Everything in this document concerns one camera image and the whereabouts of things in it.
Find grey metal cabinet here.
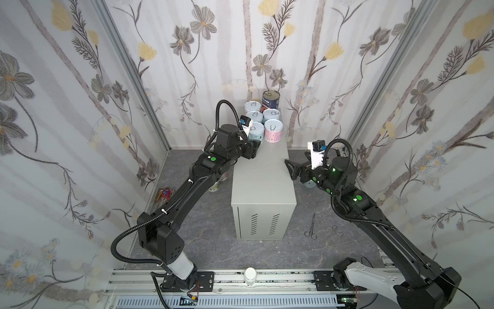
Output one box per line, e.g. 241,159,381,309
231,127,297,240

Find pink label can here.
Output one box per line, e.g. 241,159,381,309
244,100,262,113

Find white lid can front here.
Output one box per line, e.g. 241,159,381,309
246,111,264,123

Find metal scissors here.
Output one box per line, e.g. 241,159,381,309
320,225,343,242
304,213,317,240

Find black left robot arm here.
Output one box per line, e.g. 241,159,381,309
111,100,260,290

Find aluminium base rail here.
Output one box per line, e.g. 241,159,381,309
104,268,400,308

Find green label can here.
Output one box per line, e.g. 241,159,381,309
208,180,221,192

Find teal label can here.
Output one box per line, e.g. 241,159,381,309
248,122,265,142
263,109,280,122

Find dark blue tomato can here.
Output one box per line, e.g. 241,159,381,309
261,90,280,111

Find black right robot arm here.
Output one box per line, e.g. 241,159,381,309
285,139,462,308

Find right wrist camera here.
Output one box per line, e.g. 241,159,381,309
307,140,327,169

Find white knob on rail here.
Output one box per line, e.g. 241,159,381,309
244,267,257,286

